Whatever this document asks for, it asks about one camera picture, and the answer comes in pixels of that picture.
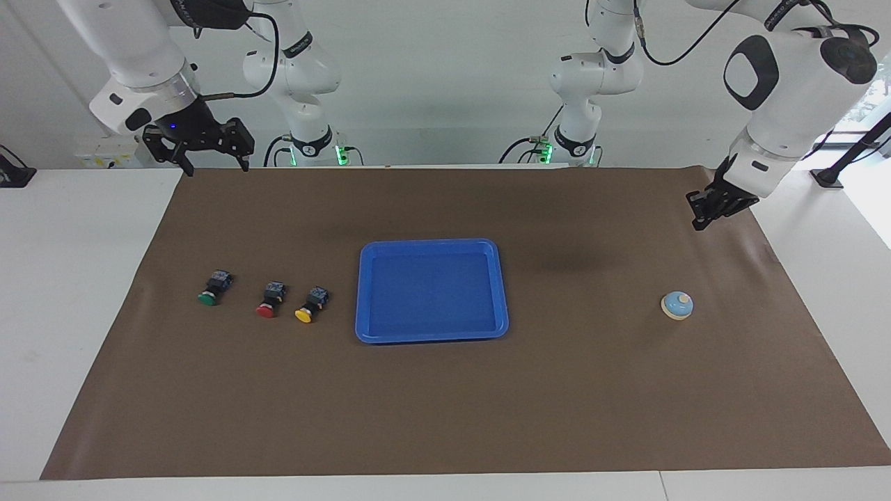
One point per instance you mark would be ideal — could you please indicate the red push button switch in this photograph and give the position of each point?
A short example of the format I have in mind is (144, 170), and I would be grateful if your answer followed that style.
(273, 291)

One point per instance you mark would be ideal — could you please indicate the green push button switch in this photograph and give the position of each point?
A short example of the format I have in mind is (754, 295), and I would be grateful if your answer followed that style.
(219, 282)

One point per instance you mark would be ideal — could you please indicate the blue plastic tray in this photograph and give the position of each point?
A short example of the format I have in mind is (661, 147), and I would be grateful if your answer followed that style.
(431, 292)

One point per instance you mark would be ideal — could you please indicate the black clamp stand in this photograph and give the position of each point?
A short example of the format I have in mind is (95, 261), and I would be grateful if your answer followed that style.
(14, 174)

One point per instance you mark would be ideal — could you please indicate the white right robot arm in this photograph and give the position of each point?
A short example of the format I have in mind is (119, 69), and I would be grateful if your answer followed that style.
(132, 42)

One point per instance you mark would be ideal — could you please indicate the black angled stand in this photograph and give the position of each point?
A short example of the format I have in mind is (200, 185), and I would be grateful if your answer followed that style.
(846, 156)

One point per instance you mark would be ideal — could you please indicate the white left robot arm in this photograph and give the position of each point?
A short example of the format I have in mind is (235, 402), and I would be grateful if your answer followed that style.
(786, 111)

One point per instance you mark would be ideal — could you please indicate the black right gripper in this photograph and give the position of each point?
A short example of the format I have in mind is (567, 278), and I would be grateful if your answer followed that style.
(188, 125)

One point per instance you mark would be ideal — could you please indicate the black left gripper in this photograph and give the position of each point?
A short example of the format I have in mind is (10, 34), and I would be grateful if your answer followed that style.
(731, 195)

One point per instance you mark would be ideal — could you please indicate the yellow push button switch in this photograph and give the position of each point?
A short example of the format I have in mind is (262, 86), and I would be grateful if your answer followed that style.
(317, 298)

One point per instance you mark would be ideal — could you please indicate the light blue call bell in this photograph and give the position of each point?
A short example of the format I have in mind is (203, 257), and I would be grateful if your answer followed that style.
(675, 306)

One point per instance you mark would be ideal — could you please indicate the brown table mat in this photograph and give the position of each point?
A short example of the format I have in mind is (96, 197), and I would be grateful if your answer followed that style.
(445, 403)

